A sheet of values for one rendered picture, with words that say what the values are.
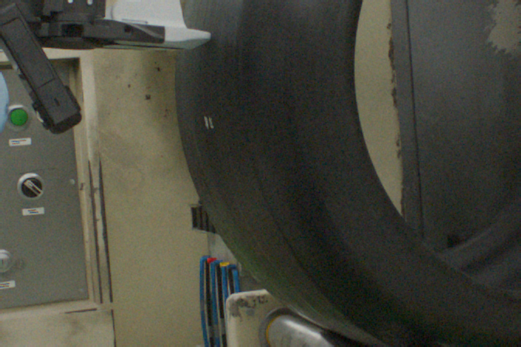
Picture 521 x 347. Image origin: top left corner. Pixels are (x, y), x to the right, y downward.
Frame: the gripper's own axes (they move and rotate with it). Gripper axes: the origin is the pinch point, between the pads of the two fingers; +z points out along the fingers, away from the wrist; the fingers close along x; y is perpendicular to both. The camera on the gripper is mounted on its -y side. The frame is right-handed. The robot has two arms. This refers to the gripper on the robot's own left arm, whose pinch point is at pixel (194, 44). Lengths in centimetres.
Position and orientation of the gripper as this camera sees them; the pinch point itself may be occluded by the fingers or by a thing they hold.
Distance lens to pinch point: 93.2
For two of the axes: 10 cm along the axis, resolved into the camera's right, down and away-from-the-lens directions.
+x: -3.4, -0.2, 9.4
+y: 0.4, -10.0, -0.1
